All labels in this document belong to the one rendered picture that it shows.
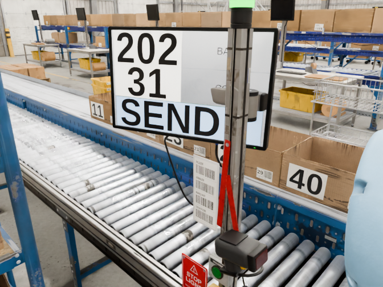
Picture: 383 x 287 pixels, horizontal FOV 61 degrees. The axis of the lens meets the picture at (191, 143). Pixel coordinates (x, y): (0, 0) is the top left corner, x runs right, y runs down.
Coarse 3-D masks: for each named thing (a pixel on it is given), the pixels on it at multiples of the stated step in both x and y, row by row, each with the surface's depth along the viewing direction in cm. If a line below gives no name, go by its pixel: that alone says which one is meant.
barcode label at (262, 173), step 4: (260, 168) 144; (256, 172) 146; (260, 172) 145; (264, 172) 143; (268, 172) 142; (272, 172) 140; (256, 176) 147; (260, 176) 145; (264, 176) 144; (268, 176) 142; (268, 180) 143
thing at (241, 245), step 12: (216, 240) 77; (228, 240) 75; (240, 240) 75; (252, 240) 75; (216, 252) 78; (228, 252) 75; (240, 252) 72; (252, 252) 71; (264, 252) 73; (228, 264) 78; (240, 264) 73; (252, 264) 71
